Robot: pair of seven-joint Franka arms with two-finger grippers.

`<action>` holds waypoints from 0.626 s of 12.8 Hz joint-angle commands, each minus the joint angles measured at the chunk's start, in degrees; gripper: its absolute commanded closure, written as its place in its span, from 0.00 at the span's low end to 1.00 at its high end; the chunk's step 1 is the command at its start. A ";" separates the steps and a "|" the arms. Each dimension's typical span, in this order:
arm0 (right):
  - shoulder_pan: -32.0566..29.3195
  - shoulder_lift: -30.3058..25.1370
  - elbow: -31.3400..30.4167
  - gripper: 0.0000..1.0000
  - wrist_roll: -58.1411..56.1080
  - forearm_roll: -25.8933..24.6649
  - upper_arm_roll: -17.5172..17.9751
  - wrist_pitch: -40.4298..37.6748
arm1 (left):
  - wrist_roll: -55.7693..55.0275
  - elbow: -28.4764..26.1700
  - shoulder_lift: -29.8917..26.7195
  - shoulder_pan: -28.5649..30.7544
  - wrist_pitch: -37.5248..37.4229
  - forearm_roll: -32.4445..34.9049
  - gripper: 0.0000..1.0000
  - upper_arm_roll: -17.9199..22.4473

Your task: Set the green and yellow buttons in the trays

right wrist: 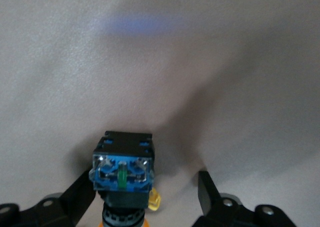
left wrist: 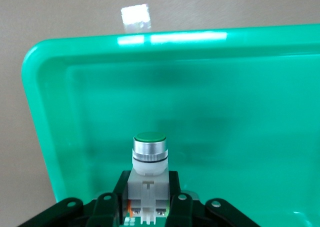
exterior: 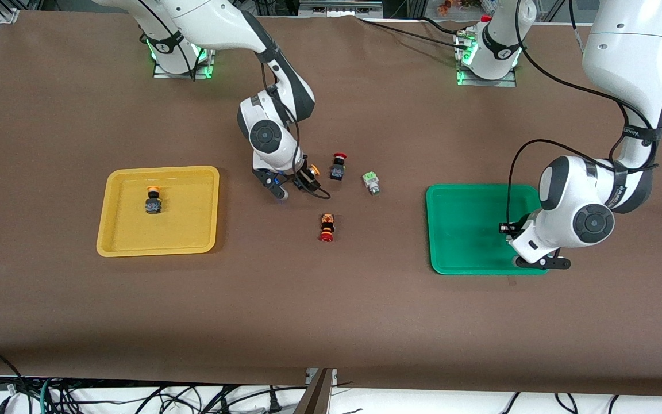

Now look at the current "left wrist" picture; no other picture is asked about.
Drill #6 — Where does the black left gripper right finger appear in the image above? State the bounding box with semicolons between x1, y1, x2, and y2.
166;170;261;227

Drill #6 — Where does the green plastic tray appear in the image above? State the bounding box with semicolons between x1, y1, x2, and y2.
21;23;320;227

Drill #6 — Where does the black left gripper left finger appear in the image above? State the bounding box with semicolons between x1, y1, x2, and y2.
17;170;131;227

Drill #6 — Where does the green push button switch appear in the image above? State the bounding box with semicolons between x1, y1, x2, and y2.
120;3;153;35
122;131;173;227

